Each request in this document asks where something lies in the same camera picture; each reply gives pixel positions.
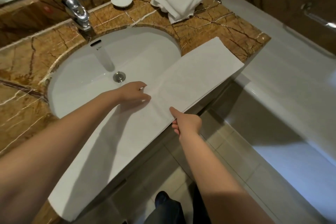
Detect person's left hand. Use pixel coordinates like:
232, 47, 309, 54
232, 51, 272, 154
118, 81, 152, 106

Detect person's right hand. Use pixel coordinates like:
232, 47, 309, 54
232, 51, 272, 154
169, 107, 202, 137

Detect long white towel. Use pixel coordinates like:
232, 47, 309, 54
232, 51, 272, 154
47, 37, 245, 223

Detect person's right forearm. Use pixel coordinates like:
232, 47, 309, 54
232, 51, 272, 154
179, 127, 277, 224

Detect person's left forearm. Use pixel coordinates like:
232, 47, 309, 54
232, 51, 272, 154
0, 89, 124, 218

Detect chrome sink drain stopper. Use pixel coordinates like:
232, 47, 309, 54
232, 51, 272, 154
113, 71, 126, 83

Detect white sink basin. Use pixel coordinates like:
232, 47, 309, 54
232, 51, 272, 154
47, 26, 182, 120

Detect person's dark shoe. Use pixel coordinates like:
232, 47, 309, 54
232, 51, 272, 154
155, 191, 170, 208

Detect person's dark trousers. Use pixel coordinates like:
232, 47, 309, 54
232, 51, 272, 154
145, 181, 211, 224

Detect chrome sink faucet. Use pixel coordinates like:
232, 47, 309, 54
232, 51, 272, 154
61, 0, 93, 32

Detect white bathtub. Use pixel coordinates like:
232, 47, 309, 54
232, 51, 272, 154
203, 0, 336, 224

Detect chrome grab bar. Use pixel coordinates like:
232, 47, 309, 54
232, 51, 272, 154
300, 2, 336, 29

